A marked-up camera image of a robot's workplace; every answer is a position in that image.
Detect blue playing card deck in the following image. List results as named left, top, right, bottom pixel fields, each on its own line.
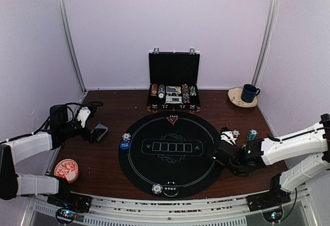
left=91, top=123, right=108, bottom=141

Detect white blue chip stack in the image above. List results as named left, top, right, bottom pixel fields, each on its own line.
left=232, top=130, right=240, bottom=138

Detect green chip stack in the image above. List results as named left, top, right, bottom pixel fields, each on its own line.
left=247, top=129, right=258, bottom=141

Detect white blue chips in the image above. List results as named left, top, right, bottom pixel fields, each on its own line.
left=152, top=184, right=163, bottom=195
left=122, top=133, right=131, bottom=141

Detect blue small blind button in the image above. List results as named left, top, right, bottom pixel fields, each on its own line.
left=119, top=141, right=130, bottom=151

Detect red triangle all-in marker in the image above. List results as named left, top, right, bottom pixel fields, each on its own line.
left=166, top=116, right=178, bottom=126

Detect clear round dealer button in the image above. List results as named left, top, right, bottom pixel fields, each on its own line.
left=163, top=181, right=179, bottom=198

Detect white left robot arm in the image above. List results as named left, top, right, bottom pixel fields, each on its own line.
left=1, top=101, right=107, bottom=207

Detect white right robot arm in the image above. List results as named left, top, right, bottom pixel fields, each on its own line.
left=208, top=114, right=329, bottom=206

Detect red white round coaster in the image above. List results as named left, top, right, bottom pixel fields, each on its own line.
left=54, top=159, right=79, bottom=184

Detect beige ceramic plate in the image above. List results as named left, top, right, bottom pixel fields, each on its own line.
left=227, top=88, right=258, bottom=108

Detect dark blue mug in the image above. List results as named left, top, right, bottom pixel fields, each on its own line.
left=241, top=84, right=260, bottom=103

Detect round black poker mat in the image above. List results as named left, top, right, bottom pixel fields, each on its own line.
left=118, top=111, right=224, bottom=199

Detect red chip row in case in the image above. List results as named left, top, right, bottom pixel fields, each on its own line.
left=151, top=84, right=158, bottom=96

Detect white card box in case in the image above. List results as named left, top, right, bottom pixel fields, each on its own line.
left=166, top=95, right=183, bottom=104

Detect purple green chip row in case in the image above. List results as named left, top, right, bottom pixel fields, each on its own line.
left=189, top=86, right=196, bottom=96

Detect multicolour chip row in case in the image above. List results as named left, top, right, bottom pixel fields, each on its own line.
left=181, top=84, right=190, bottom=104

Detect black poker chip case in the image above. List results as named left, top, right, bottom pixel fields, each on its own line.
left=146, top=47, right=201, bottom=110

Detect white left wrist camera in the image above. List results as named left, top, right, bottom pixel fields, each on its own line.
left=76, top=106, right=91, bottom=128

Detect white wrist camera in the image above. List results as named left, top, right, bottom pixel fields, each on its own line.
left=220, top=127, right=236, bottom=145
left=76, top=106, right=91, bottom=128

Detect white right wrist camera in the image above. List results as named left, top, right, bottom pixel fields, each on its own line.
left=220, top=127, right=236, bottom=145

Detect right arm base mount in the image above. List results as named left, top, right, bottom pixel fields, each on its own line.
left=246, top=191, right=296, bottom=224

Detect front aluminium rail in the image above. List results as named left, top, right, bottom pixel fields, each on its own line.
left=19, top=181, right=315, bottom=226

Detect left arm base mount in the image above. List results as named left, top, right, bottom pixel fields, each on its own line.
left=47, top=193, right=92, bottom=225

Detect right aluminium frame post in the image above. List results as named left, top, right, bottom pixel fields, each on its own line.
left=252, top=0, right=279, bottom=87

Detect aluminium frame post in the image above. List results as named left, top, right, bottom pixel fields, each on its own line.
left=252, top=0, right=279, bottom=87
left=57, top=0, right=87, bottom=93

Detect left aluminium frame post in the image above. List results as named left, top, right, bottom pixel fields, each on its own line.
left=57, top=0, right=87, bottom=93

